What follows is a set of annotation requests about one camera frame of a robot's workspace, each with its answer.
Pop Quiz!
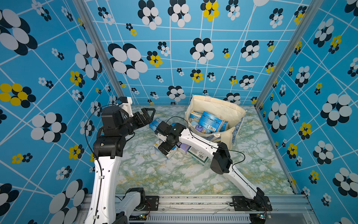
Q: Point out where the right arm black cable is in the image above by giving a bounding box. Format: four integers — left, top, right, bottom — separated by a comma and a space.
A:
164, 115, 265, 197

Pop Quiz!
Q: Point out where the blue tissue pack back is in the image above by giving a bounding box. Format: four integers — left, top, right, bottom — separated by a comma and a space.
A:
148, 118, 162, 132

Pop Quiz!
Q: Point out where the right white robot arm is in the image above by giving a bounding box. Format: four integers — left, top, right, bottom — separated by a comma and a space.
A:
155, 121, 272, 211

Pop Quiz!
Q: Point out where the aluminium front rail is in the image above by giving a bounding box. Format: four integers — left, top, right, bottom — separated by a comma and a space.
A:
81, 194, 314, 224

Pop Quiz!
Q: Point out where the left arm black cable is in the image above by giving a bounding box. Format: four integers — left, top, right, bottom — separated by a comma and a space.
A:
83, 103, 124, 224

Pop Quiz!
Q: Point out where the cream canvas tote bag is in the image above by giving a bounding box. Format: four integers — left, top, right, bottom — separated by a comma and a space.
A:
185, 93, 247, 149

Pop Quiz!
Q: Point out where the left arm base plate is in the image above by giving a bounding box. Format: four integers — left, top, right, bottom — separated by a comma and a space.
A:
135, 196, 159, 211

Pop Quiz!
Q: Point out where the purple tissue pack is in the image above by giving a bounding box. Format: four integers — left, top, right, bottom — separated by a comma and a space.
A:
176, 143, 191, 155

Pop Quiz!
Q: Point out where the light blue tissue pack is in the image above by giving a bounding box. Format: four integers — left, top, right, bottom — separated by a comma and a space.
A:
195, 124, 206, 134

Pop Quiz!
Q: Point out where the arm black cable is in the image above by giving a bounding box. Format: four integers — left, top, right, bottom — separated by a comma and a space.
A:
83, 103, 124, 224
164, 115, 265, 197

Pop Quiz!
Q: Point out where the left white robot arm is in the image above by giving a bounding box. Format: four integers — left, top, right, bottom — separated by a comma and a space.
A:
84, 104, 155, 224

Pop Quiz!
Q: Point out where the orange white tissue pack back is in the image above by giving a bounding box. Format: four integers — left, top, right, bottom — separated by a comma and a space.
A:
154, 140, 178, 159

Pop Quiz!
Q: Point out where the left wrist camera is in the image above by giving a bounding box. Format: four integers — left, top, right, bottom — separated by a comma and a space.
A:
119, 97, 133, 117

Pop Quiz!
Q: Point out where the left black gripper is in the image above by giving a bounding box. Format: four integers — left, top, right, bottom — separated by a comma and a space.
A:
119, 107, 155, 137

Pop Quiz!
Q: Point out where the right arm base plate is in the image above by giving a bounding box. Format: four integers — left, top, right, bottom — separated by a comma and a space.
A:
229, 196, 273, 212

